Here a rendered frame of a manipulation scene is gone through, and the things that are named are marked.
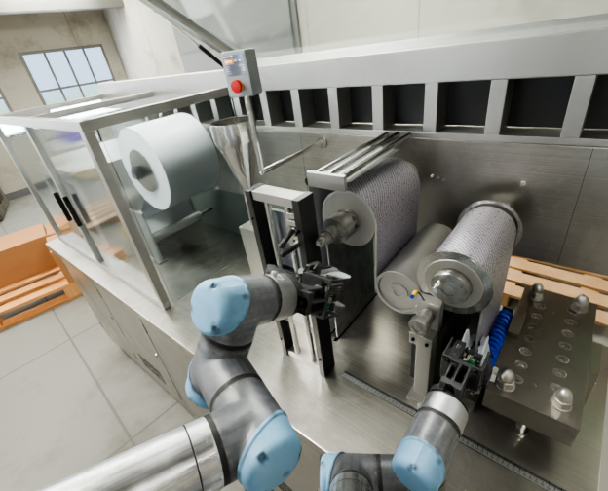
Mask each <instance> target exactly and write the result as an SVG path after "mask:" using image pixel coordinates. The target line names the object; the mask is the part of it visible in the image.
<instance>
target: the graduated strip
mask: <svg viewBox="0 0 608 491"><path fill-rule="evenodd" d="M341 376H342V377H343V378H345V379H347V380H349V381H351V382H352V383H354V384H356V385H358V386H360V387H361V388H363V389H365V390H367V391H368V392H370V393H372V394H374V395H376V396H377V397H380V398H382V399H384V400H385V401H387V402H389V403H390V404H392V405H393V406H395V407H397V408H399V409H400V410H402V411H404V412H406V413H408V414H409V415H411V416H413V417H414V416H415V414H416V412H417V411H418V410H417V409H416V408H414V407H412V406H410V405H408V404H406V403H405V402H403V401H401V400H399V399H397V398H395V397H393V396H391V395H389V394H387V393H385V392H383V391H382V390H380V389H378V388H376V387H374V386H372V385H370V384H369V383H367V382H365V381H363V380H362V379H360V378H359V377H357V376H355V375H353V374H351V373H349V372H348V371H346V370H345V371H344V372H343V374H342V375H341ZM459 442H460V443H462V444H464V445H466V446H467V447H469V448H471V449H473V450H474V451H475V452H477V453H479V454H481V455H483V456H484V457H486V458H488V459H490V460H491V461H493V462H495V463H497V464H499V465H500V466H502V467H504V468H506V469H508V470H509V471H511V472H514V473H516V474H517V475H519V476H521V477H523V478H524V479H526V480H528V481H530V482H532V483H533V484H535V485H537V486H539V487H541V488H542V489H544V490H546V491H566V490H565V489H563V488H561V487H559V486H557V485H555V484H554V483H552V482H550V481H548V480H546V479H544V478H543V477H541V476H539V475H537V474H535V473H533V472H531V471H530V470H528V469H526V468H524V467H522V466H521V465H519V464H517V463H515V462H513V461H511V460H509V459H508V458H506V457H504V456H502V455H500V454H498V453H497V452H495V451H493V450H491V449H489V448H487V447H486V446H484V445H482V444H480V443H478V442H476V441H474V440H473V439H471V438H469V437H467V436H465V435H463V434H462V435H461V437H460V438H459Z"/></svg>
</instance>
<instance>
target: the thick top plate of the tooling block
mask: <svg viewBox="0 0 608 491"><path fill-rule="evenodd" d="M531 287H532V286H528V285H526V286H525V288H524V290H523V293H522V296H521V298H520V301H519V303H518V306H517V308H518V309H521V310H524V311H527V313H526V317H525V319H524V322H523V325H522V328H521V330H520V333H519V336H518V338H517V340H516V339H513V338H511V337H508V336H506V338H505V341H504V344H503V346H502V349H501V351H500V354H499V356H498V358H497V361H496V363H495V367H498V368H499V371H498V375H497V377H499V374H500V373H501V371H502V370H503V369H506V368H508V369H510V370H512V371H513V373H514V375H515V383H514V384H515V389H514V391H513V392H511V393H507V392H503V391H501V390H500V389H499V388H498V387H497V386H496V383H494V382H491V381H489V382H488V384H487V387H486V389H485V393H484V398H483V402H482V405H483V406H485V407H487V408H489V409H492V410H494V411H496V412H498V413H500V414H502V415H504V416H506V417H508V418H510V419H512V420H515V421H517V422H518V423H520V424H522V425H524V426H526V427H528V428H530V429H532V430H534V431H537V432H539V433H541V434H544V435H546V436H548V437H550V438H552V439H554V440H556V441H559V442H561V443H563V444H565V445H567V446H569V447H572V445H573V443H574V442H575V440H576V438H577V436H578V434H579V432H580V430H581V424H582V416H583V409H584V402H585V394H586V387H587V380H588V374H589V360H590V353H591V346H592V338H593V332H594V325H595V318H596V310H597V304H594V303H590V302H589V307H588V309H589V310H588V312H587V313H585V314H580V313H576V312H574V311H573V310H572V309H571V308H570V305H571V304H573V301H574V299H576V298H572V297H568V296H565V295H561V294H557V293H553V292H549V291H546V290H544V294H543V296H544V299H543V300H542V301H535V300H532V299H530V298H529V297H528V293H529V292H530V289H531ZM561 387H564V388H567V389H569V390H570V391H571V392H572V394H573V403H572V410H571V411H570V412H568V413H563V412H559V411H557V410H555V409H554V408H553V407H552V406H551V404H550V397H551V396H552V395H553V393H554V392H555V391H556V390H557V389H559V388H561Z"/></svg>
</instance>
